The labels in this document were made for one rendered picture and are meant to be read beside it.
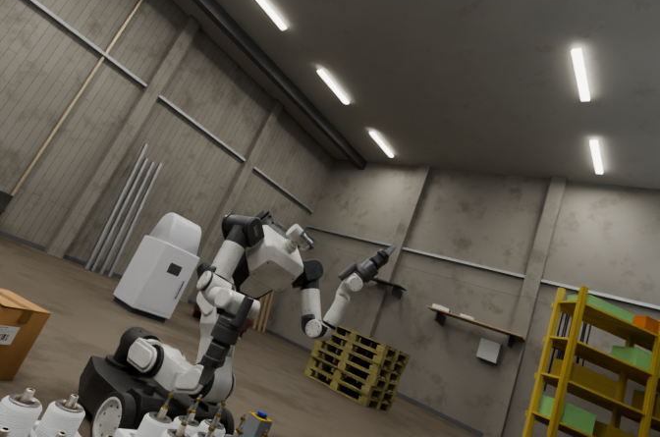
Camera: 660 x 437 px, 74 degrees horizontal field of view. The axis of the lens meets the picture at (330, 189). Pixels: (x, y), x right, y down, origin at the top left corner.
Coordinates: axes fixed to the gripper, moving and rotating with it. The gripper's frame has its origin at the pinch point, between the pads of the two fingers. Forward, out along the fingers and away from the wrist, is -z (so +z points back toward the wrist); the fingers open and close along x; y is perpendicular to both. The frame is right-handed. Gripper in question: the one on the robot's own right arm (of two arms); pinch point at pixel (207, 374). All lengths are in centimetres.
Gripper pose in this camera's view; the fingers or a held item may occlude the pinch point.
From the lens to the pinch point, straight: 154.3
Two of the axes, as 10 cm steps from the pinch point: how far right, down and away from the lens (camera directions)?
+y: 9.3, 3.6, -1.1
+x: 0.1, -3.1, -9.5
